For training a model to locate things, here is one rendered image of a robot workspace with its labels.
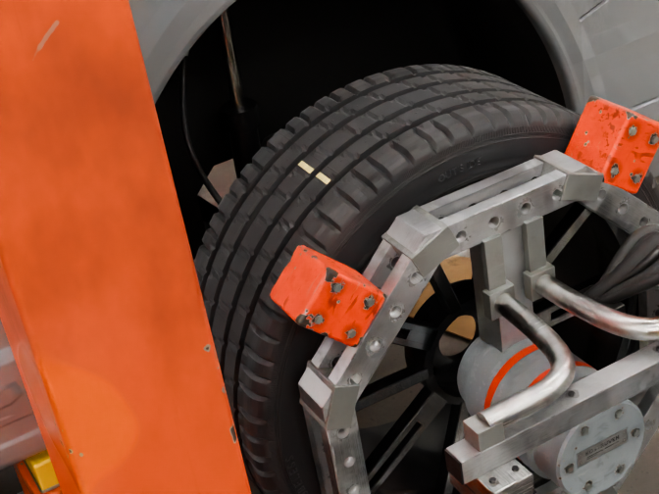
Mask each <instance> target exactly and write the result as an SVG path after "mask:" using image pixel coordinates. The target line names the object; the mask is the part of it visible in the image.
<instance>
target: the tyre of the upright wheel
mask: <svg viewBox="0 0 659 494"><path fill-rule="evenodd" d="M580 118H581V115H580V114H578V113H575V112H573V111H571V110H569V109H567V108H565V107H563V106H561V105H559V104H556V103H554V102H552V101H550V100H548V99H546V98H544V97H542V96H539V95H537V94H535V93H533V92H531V91H529V90H527V89H525V88H523V87H521V86H519V85H517V84H515V83H513V82H511V81H509V80H506V79H504V78H502V77H500V76H498V75H495V74H491V73H487V72H485V71H481V70H478V69H473V68H469V67H464V66H455V65H446V64H443V65H440V64H425V65H420V66H418V65H415V66H408V67H405V68H397V69H392V70H388V71H384V72H382V74H381V73H377V74H372V75H369V76H366V77H364V79H363V80H362V79H358V80H356V81H353V82H351V83H349V84H347V85H345V87H344V88H338V89H336V90H335V91H334V92H332V93H331V94H330V95H329V97H327V96H325V97H323V98H322V99H320V100H318V101H317V102H315V105H314V107H312V106H309V107H308V108H306V109H305V110H303V111H302V112H301V113H300V116H299V118H297V117H294V118H293V119H292V120H290V121H289V122H288V123H287V124H286V125H285V129H282V128H281V129H280V130H279V131H278V132H276V133H275V134H274V135H273V136H272V137H271V138H270V139H269V140H268V141H267V147H261V148H260V150H259V151H258V152H257V153H256V154H255V155H254V156H253V157H252V164H247V165H246V166H245V167H244V168H243V170H242V171H241V172H240V178H236V179H235V180H234V182H233V183H232V185H231V186H230V188H229V191H230V193H228V194H225V196H224V198H223V199H222V201H221V203H220V204H219V206H218V209H219V211H218V212H217V213H215V214H214V215H213V216H212V218H211V220H210V223H209V225H210V227H211V228H208V229H206V231H205V233H204V236H203V238H202V242H203V245H201V246H199V249H198V251H197V254H196V257H195V260H194V266H195V269H196V273H197V277H198V281H199V285H200V289H201V293H202V297H203V301H204V305H205V309H206V313H207V317H208V321H209V325H210V328H211V332H212V336H213V340H214V344H215V348H216V352H217V356H218V360H219V364H220V368H221V372H222V376H223V380H224V384H225V388H226V392H227V395H228V402H229V407H230V411H231V415H232V419H233V423H234V427H235V431H236V435H237V439H238V443H239V447H240V451H241V455H242V459H243V463H244V466H245V470H246V474H247V476H248V477H249V478H250V479H251V481H252V482H253V483H254V484H255V486H256V487H257V488H258V489H259V491H260V492H261V493H262V494H321V489H320V485H319V480H318V476H317V471H316V467H315V462H314V457H313V452H312V448H311V443H310V438H309V433H308V429H307V424H306V420H305V415H304V411H303V406H302V405H301V404H300V403H299V400H300V392H299V387H298V382H299V380H300V378H301V377H302V375H303V373H304V372H305V370H306V367H307V362H308V361H310V360H312V359H313V357H314V356H315V354H316V352H317V351H318V349H319V347H320V345H321V344H322V342H323V339H324V335H322V334H320V333H318V332H315V331H313V330H310V329H308V328H306V327H303V326H301V325H298V324H297V323H296V322H295V321H294V320H293V319H292V318H291V317H290V316H289V315H288V314H287V313H286V312H285V311H284V310H282V309H281V308H280V307H279V306H278V305H277V304H276V303H275V302H274V301H273V300H272V299H271V298H270V293H271V291H272V289H273V288H274V286H275V284H276V283H277V281H278V279H279V277H280V275H281V273H282V272H283V270H284V268H285V266H286V265H287V263H288V261H289V260H290V258H291V256H292V254H293V253H294V251H295V249H296V248H297V246H298V245H304V246H306V247H308V248H310V249H313V250H315V251H317V252H319V253H321V254H323V255H325V256H328V257H330V258H332V259H334V260H336V261H338V262H340V263H343V264H344V265H346V266H348V267H350V268H352V269H354V270H356V271H357V272H359V271H360V270H361V268H362V267H363V266H365V264H366V263H367V262H368V261H369V259H370V258H371V257H372V256H373V255H374V253H375V252H376V251H377V249H378V248H379V246H380V244H381V242H382V238H381V236H382V235H383V234H385V233H386V232H387V231H388V230H389V229H390V227H391V225H392V223H393V222H394V220H395V218H396V217H397V216H399V215H402V214H404V213H406V212H409V211H410V210H411V209H412V208H414V207H415V206H416V205H418V206H419V207H421V206H423V205H425V204H427V203H429V202H431V201H434V200H436V199H439V198H440V197H442V196H444V195H445V194H447V193H449V192H451V191H453V190H455V189H457V188H459V187H461V186H464V185H466V184H468V183H471V182H473V181H476V180H479V179H482V178H485V177H489V176H493V175H496V174H498V173H502V172H504V171H506V170H509V169H511V168H514V167H516V166H518V165H520V164H522V163H524V162H527V161H529V160H531V159H533V156H534V155H543V154H546V153H548V152H550V151H553V150H557V151H559V152H561V153H563V154H564V153H565V151H566V149H567V147H568V144H569V142H570V140H571V138H572V136H573V133H574V131H575V129H576V127H577V124H578V122H579V120H580Z"/></svg>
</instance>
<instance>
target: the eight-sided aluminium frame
mask: <svg viewBox="0 0 659 494"><path fill-rule="evenodd" d="M603 177H604V174H603V173H600V172H598V171H596V170H594V169H593V168H591V167H589V166H587V165H585V164H583V163H581V162H579V161H577V160H575V159H573V158H571V157H569V156H567V155H565V154H563V153H561V152H559V151H557V150H553V151H550V152H548V153H546V154H543V155H534V156H533V159H531V160H529V161H527V162H524V163H522V164H520V165H518V166H516V167H514V168H511V169H509V170H506V171H504V172H502V173H498V174H496V175H493V176H491V177H488V178H486V179H484V180H481V181H479V182H477V183H474V184H472V185H469V186H467V187H465V188H462V189H460V190H458V191H455V192H453V193H450V194H448V195H446V196H443V197H441V198H439V199H436V200H434V201H431V202H429V203H427V204H425V205H423V206H421V207H419V206H418V205H416V206H415V207H414V208H412V209H411V210H410V211H409V212H406V213H404V214H402V215H399V216H397V217H396V218H395V220H394V222H393V223H392V225H391V227H390V229H389V230H388V231H387V232H386V233H385V234H383V235H382V236H381V238H382V242H381V244H380V246H379V248H378V249H377V251H376V253H375V255H374V256H373V258H372V259H371V260H370V262H369V264H368V265H367V267H366V269H365V270H364V272H363V274H362V276H363V277H365V278H366V279H367V280H368V281H370V282H371V283H372V284H373V285H374V286H376V287H377V288H378V289H379V290H381V291H382V292H383V293H384V294H385V295H386V298H385V300H384V302H383V304H382V305H381V307H380V309H379V311H378V313H377V314H376V316H375V318H374V319H373V321H372V323H371V324H370V326H369V328H368V329H367V331H366V333H365V334H364V336H363V338H362V339H361V341H360V343H359V344H358V346H357V347H355V348H354V347H351V346H348V345H346V344H343V343H341V342H339V341H336V340H334V339H331V338H329V337H325V339H324V340H323V342H322V344H321V345H320V347H319V349H318V351H317V352H316V354H315V356H314V357H313V359H312V360H310V361H308V362H307V367H306V370H305V372H304V373H303V375H302V377H301V378H300V380H299V382H298V387H299V392H300V400H299V403H300V404H301V405H302V406H303V411H304V415H305V420H306V424H307V429H308V433H309V438H310V443H311V448H312V452H313V457H314V462H315V467H316V471H317V476H318V480H319V485H320V489H321V494H371V491H370V486H369V480H368V476H367V470H366V465H365V459H364V454H363V448H362V443H361V437H360V432H359V426H358V422H357V416H356V411H355V406H356V402H357V401H358V399H359V397H360V396H361V394H362V392H363V391H364V389H365V387H366V386H367V384H368V382H369V381H370V379H371V377H372V376H373V374H374V372H375V371H376V369H377V367H378V366H379V364H380V362H381V360H382V358H383V357H384V355H385V353H386V352H387V350H388V348H389V347H390V345H391V343H392V342H393V340H394V338H395V337H396V335H397V333H398V332H399V330H400V328H401V327H402V325H403V323H404V322H405V321H406V319H407V318H408V316H409V314H410V313H411V311H412V309H413V308H414V306H415V304H416V303H417V301H418V299H419V298H420V296H421V294H422V293H423V291H424V289H425V288H426V286H427V284H428V283H429V281H430V279H431V277H432V275H433V273H434V272H435V270H436V268H437V267H438V265H439V264H440V263H441V262H442V261H443V260H445V259H447V258H449V257H451V256H454V255H456V254H458V253H460V252H463V251H465V250H467V249H469V248H472V247H474V246H476V245H478V244H481V243H482V240H484V239H486V238H488V237H490V236H492V235H494V234H496V233H499V234H502V233H505V232H507V231H509V230H511V229H514V228H516V227H518V226H520V225H523V224H524V222H525V221H527V220H529V219H532V218H534V217H536V216H538V215H541V216H544V215H546V214H549V213H551V212H553V211H555V210H558V209H560V208H562V207H564V206H567V205H569V204H571V203H574V202H578V203H580V204H581V205H583V206H585V207H586V208H588V209H589V210H591V211H593V212H594V213H595V214H597V215H598V216H600V217H602V218H603V219H605V220H607V221H608V222H611V223H612V224H614V225H615V226H617V227H619V228H620V229H622V230H624V231H625V232H627V233H629V234H632V233H633V232H634V231H635V230H637V229H638V228H640V227H642V226H645V225H649V224H658V225H659V212H658V211H656V210H655V209H653V208H651V207H650V206H648V205H647V204H645V203H644V202H642V201H641V200H639V199H637V198H636V197H634V196H633V195H632V194H631V193H629V192H628V191H626V190H624V189H622V188H619V187H617V186H614V185H611V184H608V183H605V182H602V180H603ZM638 316H639V317H646V318H651V317H659V285H657V286H655V287H653V288H650V289H648V290H646V291H643V292H641V293H639V294H638ZM629 400H630V401H631V402H633V403H634V404H635V405H637V406H638V408H639V409H640V411H641V413H642V415H643V419H644V435H643V440H642V444H641V447H640V450H639V452H638V454H637V457H636V458H635V460H634V463H633V464H632V465H631V467H630V468H629V469H628V471H627V472H626V473H625V474H624V475H623V476H622V477H621V478H620V479H619V480H618V481H617V482H616V483H615V484H613V485H612V486H611V487H609V488H607V489H606V490H604V491H602V492H600V493H597V494H618V490H619V489H620V487H621V485H622V484H623V482H624V481H625V479H626V478H627V476H628V474H629V473H630V471H631V470H632V468H633V467H634V464H635V463H636V461H637V460H638V458H639V457H640V455H641V453H642V452H643V450H644V449H645V447H646V446H647V444H648V442H649V441H650V439H651V438H652V436H653V434H654V433H655V431H656V430H657V428H658V427H659V383H657V384H655V385H654V386H652V387H650V388H648V389H646V390H644V391H642V392H640V393H638V394H636V395H634V396H633V397H632V398H630V399H629Z"/></svg>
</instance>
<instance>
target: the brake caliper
mask: <svg viewBox="0 0 659 494"><path fill-rule="evenodd" d="M187 56H188V52H187V54H186V55H185V57H184V58H183V59H182V61H181V62H180V69H179V114H180V124H181V131H182V136H183V140H184V144H185V147H186V151H187V153H188V156H189V158H190V160H191V162H192V165H193V167H194V168H195V170H196V171H197V173H198V175H199V177H200V178H201V180H202V182H203V183H204V185H205V187H206V188H207V190H208V191H209V193H210V194H211V195H212V197H213V198H214V200H215V201H216V202H217V204H218V205H219V204H220V203H221V201H222V197H221V196H220V195H219V193H218V192H217V191H216V189H215V188H214V186H213V185H212V183H211V182H210V180H209V178H208V177H207V175H206V174H205V173H204V171H203V169H202V167H201V165H200V163H199V161H198V159H197V157H196V155H195V152H194V150H193V147H192V143H191V140H190V135H189V131H188V124H187V115H186V68H187Z"/></svg>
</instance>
